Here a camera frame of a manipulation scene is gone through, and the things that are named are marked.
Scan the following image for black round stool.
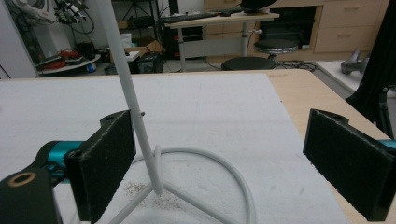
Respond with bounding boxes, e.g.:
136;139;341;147
221;56;277;72

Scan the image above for black storage box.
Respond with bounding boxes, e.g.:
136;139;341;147
135;52;165;75

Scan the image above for black monitor base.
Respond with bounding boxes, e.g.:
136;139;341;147
239;0;279;15

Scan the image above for wooden desk with metal legs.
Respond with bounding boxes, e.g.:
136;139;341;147
163;12;280;73

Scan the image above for white cloth mat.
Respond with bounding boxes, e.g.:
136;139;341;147
0;73;350;224

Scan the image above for dark tripod stand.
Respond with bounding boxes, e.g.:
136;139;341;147
375;87;395;139

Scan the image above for black keyboard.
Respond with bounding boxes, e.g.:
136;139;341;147
160;11;222;24

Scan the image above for wooden drawer cabinet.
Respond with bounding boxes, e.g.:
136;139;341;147
204;0;390;62

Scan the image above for red object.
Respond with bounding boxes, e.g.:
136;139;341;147
59;49;82;61

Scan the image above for black device with cables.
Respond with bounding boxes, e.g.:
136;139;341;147
54;0;95;35

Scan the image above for white metal stand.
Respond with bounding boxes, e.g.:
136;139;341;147
69;0;258;224

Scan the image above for cardboard box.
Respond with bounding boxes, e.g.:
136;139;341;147
124;39;164;58

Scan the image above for black curtain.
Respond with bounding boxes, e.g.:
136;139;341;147
346;0;396;124

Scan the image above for grey handheld device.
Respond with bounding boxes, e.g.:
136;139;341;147
340;49;372;76

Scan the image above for black cables on floor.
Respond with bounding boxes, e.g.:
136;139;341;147
276;60;318;73

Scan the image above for white side table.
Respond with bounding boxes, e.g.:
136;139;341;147
316;60;396;99

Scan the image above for black round stool chrome rim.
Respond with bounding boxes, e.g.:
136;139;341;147
253;38;299;62

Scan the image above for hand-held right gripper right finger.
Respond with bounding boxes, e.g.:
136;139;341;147
303;108;396;222

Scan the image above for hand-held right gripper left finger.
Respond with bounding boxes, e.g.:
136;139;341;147
64;109;137;224

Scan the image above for round white table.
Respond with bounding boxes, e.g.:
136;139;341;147
36;54;102;76

